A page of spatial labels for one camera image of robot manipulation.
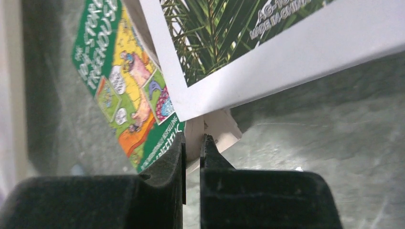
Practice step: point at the green 104-storey treehouse book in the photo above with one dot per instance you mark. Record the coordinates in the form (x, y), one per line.
(115, 61)

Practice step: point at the white two-tier shelf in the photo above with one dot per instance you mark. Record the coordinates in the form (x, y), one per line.
(13, 130)

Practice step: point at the white palm leaf book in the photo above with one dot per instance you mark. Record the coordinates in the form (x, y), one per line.
(344, 34)

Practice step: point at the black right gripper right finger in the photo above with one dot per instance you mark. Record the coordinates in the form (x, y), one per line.
(233, 198)

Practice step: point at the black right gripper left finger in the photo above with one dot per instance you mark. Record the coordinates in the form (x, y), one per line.
(152, 199)

